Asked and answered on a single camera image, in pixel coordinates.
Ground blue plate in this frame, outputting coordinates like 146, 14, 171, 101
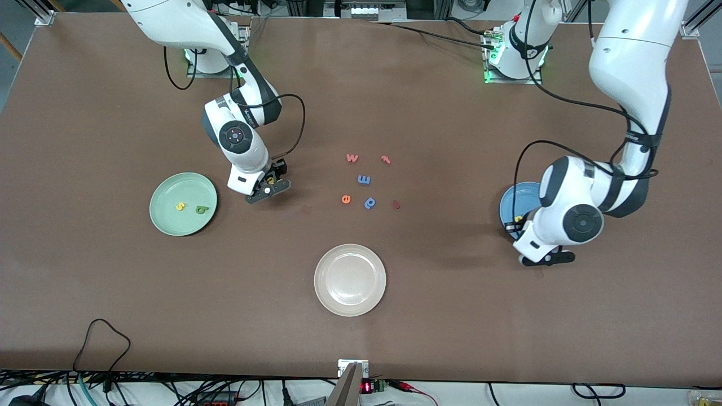
499, 182, 545, 240

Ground green plate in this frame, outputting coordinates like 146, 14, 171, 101
149, 172, 218, 237

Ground beige plate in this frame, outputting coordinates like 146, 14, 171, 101
314, 244, 388, 317

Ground grey control device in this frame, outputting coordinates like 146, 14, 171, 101
324, 0, 407, 20

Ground black power strip red switches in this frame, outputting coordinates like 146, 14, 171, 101
195, 392, 240, 406

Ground wooden stick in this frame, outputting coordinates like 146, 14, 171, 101
0, 31, 23, 63

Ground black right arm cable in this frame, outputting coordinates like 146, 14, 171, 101
162, 45, 306, 160

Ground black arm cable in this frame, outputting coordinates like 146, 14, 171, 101
512, 0, 661, 218
162, 45, 306, 160

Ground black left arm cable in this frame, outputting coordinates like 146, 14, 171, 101
512, 0, 661, 218

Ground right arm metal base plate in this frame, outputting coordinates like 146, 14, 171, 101
186, 23, 252, 78

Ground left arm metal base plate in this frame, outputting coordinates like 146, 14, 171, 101
482, 28, 544, 85

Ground black flat cable loop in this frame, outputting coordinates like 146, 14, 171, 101
572, 383, 627, 399

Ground red wire with clip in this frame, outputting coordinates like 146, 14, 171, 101
389, 380, 438, 406

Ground black cable across table edge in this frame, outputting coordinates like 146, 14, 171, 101
367, 20, 497, 49

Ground white mount bracket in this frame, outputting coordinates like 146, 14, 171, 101
337, 359, 370, 378

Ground grey camera mount bar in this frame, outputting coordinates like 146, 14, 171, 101
329, 363, 364, 406

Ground thin black looped cable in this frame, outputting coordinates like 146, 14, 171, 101
72, 319, 131, 376

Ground aluminium frame corner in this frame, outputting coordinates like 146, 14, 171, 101
680, 0, 722, 40
34, 0, 57, 27

